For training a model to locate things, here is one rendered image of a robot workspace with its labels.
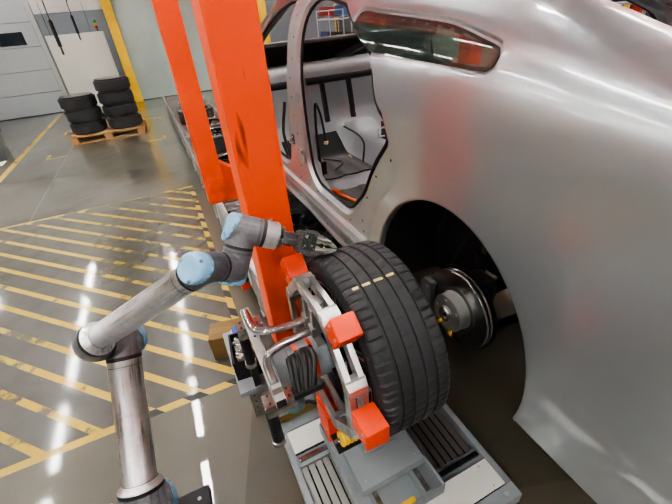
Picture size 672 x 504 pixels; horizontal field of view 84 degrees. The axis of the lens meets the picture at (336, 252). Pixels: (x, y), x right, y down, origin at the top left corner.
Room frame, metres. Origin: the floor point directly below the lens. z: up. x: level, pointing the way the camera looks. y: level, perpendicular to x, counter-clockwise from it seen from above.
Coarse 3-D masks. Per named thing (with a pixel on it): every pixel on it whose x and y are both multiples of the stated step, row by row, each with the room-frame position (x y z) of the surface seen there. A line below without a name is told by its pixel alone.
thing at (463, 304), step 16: (448, 272) 1.12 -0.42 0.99; (448, 288) 1.12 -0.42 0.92; (464, 288) 1.04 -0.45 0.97; (448, 304) 1.05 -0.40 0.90; (464, 304) 1.03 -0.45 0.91; (480, 304) 0.97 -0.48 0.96; (464, 320) 0.99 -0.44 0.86; (480, 320) 0.96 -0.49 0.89; (464, 336) 1.01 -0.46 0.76; (480, 336) 0.95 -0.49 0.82
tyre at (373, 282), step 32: (320, 256) 1.06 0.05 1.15; (352, 256) 1.01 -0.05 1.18; (384, 256) 0.99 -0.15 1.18; (352, 288) 0.86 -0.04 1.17; (384, 288) 0.86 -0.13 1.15; (416, 288) 0.87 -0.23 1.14; (384, 320) 0.77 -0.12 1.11; (416, 320) 0.78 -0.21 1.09; (384, 352) 0.71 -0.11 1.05; (416, 352) 0.72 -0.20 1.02; (384, 384) 0.66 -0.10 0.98; (416, 384) 0.68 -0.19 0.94; (448, 384) 0.72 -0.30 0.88; (384, 416) 0.64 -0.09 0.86; (416, 416) 0.67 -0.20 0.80
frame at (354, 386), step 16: (288, 288) 1.10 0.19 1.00; (304, 288) 0.94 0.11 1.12; (320, 288) 0.93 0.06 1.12; (320, 320) 0.80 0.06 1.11; (336, 352) 0.73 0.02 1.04; (352, 352) 0.74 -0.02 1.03; (336, 368) 0.72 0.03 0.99; (352, 368) 0.72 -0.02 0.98; (352, 384) 0.67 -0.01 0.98; (336, 400) 0.88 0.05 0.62; (352, 400) 0.66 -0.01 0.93; (368, 400) 0.68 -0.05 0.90; (336, 416) 0.81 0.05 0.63; (352, 432) 0.66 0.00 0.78
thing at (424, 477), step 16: (336, 464) 0.92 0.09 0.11; (352, 480) 0.82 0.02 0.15; (400, 480) 0.81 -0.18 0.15; (416, 480) 0.79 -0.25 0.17; (432, 480) 0.79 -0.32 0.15; (352, 496) 0.77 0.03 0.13; (368, 496) 0.75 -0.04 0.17; (384, 496) 0.75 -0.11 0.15; (400, 496) 0.74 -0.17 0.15; (416, 496) 0.74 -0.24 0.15; (432, 496) 0.74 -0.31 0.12
